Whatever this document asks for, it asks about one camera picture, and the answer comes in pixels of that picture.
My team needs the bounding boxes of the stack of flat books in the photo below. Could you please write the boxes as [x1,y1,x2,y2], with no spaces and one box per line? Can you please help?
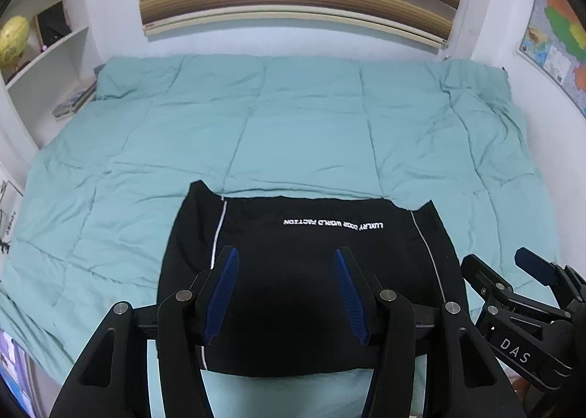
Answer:
[51,79,98,120]

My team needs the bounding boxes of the black shorts with white piping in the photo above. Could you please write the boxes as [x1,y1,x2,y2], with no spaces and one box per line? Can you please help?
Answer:
[156,181,470,375]

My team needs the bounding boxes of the white paper with black writing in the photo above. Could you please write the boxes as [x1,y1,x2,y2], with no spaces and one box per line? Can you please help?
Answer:
[0,180,23,254]

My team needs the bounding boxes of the black framed board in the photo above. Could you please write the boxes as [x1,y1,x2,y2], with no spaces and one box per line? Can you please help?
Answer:
[34,0,73,49]

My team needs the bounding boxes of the white bookshelf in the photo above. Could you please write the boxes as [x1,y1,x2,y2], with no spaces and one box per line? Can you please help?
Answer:
[0,0,99,148]

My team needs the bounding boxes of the teal quilt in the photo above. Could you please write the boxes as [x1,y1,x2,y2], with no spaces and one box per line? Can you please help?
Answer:
[0,56,561,418]

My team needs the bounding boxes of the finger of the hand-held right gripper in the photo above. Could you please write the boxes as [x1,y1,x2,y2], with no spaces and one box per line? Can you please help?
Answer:
[513,248,586,313]
[460,254,571,325]

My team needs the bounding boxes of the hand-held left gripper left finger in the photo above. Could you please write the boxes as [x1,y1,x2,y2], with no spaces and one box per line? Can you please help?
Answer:
[55,246,241,418]

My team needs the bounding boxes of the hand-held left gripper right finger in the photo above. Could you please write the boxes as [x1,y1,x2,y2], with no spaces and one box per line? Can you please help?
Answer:
[334,246,523,418]

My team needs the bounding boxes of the colourful wall map poster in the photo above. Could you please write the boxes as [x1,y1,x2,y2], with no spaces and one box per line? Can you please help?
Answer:
[518,0,586,119]

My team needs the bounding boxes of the yellow globe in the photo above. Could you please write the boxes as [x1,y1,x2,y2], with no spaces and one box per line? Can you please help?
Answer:
[0,15,32,73]

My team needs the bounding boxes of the colourful printed sheet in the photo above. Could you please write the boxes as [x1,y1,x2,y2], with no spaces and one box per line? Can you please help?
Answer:
[0,329,37,414]

